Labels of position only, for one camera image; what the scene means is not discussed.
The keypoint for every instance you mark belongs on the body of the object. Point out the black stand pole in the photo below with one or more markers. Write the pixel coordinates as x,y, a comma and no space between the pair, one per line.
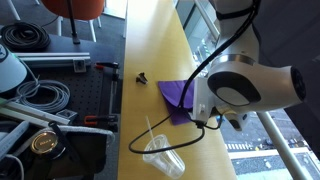
75,38

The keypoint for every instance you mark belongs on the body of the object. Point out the black perforated breadboard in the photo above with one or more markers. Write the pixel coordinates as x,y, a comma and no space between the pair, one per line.
96,92

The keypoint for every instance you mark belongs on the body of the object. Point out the black bag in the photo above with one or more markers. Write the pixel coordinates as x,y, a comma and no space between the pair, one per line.
85,153

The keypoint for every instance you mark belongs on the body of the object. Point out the lower orange bar clamp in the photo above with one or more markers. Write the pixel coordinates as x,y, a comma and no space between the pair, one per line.
107,122

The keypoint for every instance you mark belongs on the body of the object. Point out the upper orange bar clamp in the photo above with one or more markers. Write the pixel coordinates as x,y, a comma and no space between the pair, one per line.
113,65

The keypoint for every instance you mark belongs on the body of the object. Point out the aluminium extrusion rail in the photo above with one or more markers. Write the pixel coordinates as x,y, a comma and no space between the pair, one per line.
79,61

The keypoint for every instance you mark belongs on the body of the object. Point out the aluminium extrusion bars left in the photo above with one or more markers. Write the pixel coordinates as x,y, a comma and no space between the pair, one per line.
26,113

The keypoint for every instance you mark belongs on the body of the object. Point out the metal window railing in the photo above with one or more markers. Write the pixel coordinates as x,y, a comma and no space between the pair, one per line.
280,143

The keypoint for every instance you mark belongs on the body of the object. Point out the orange bar clamp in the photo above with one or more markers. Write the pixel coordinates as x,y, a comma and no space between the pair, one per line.
113,65
107,122

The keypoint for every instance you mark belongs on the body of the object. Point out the black binder clip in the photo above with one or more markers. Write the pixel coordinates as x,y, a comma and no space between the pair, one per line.
141,78

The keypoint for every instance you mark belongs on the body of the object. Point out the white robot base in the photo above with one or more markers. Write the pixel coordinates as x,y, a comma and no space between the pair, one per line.
12,71

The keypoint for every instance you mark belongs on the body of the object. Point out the purple folder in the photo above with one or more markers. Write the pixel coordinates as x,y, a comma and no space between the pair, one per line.
171,92

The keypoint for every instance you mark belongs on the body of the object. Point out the clear plastic cup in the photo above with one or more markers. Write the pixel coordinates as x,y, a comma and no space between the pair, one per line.
168,162

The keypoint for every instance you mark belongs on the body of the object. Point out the orange chair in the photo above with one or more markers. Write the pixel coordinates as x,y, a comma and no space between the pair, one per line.
85,10

